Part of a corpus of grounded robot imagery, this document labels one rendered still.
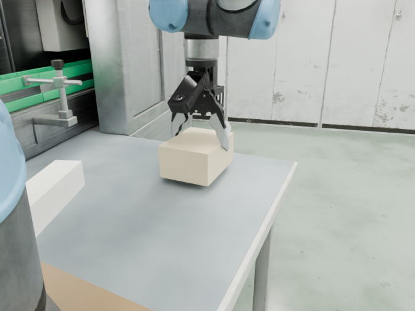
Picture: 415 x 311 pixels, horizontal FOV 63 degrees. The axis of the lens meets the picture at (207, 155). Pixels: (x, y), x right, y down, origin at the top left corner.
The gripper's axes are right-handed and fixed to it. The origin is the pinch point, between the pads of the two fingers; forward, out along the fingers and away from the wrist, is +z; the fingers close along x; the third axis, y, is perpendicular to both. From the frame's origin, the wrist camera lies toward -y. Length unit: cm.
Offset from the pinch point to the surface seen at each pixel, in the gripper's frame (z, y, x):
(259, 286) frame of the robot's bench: 45.4, 11.7, -14.5
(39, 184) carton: 1.5, -27.6, 20.6
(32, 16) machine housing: -29, 22, 72
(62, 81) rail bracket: -13.5, -3.2, 36.5
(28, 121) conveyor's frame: -3.1, -7.4, 46.2
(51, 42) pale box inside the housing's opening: -21, 25, 69
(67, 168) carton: 1.4, -19.4, 21.5
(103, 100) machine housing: -4.4, 17.3, 41.8
